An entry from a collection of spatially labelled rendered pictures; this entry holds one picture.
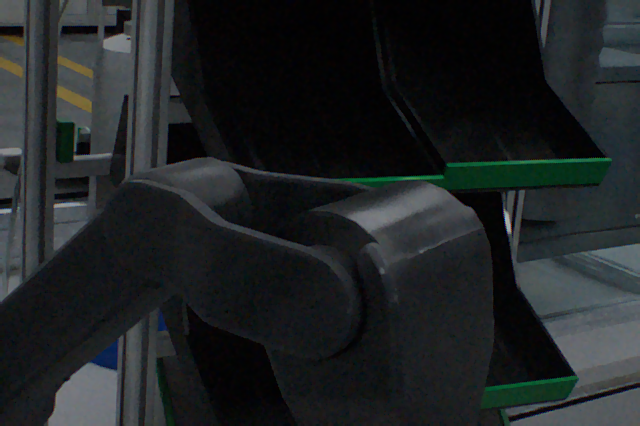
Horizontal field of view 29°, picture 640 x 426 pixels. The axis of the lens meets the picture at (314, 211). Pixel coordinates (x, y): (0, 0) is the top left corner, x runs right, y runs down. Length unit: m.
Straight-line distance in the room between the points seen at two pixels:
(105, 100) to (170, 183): 1.17
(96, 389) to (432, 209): 1.25
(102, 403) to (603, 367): 0.75
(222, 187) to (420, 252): 0.09
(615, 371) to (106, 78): 0.87
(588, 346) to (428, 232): 1.55
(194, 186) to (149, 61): 0.32
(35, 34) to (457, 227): 0.55
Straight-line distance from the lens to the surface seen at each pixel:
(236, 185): 0.46
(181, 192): 0.43
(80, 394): 1.62
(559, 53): 1.79
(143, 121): 0.77
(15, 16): 10.04
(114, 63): 1.59
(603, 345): 1.96
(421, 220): 0.40
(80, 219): 2.09
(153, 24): 0.76
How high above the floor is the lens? 1.55
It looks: 16 degrees down
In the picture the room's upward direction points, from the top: 5 degrees clockwise
